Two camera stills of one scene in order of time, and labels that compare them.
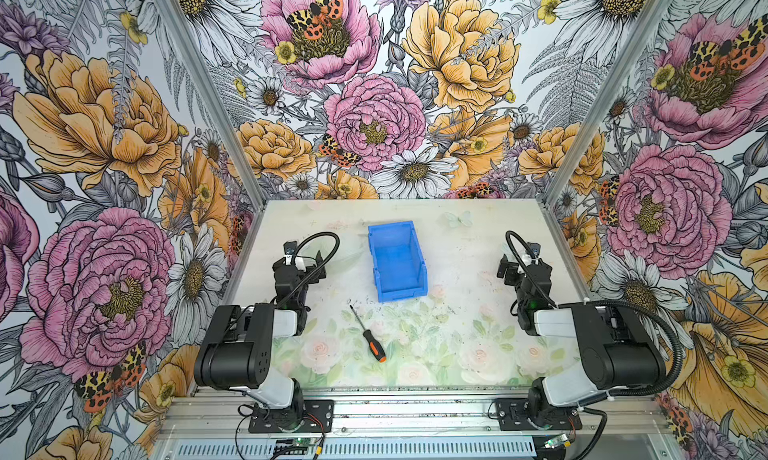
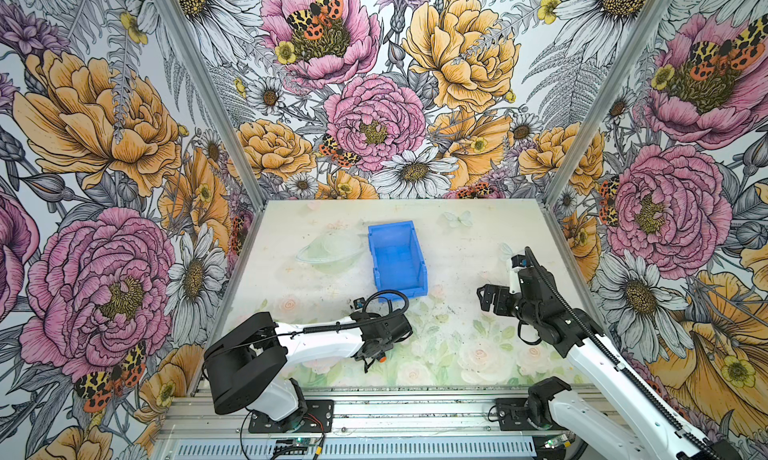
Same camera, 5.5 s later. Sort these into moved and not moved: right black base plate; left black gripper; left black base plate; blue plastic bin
Moved: left black gripper
Not moved: right black base plate; left black base plate; blue plastic bin
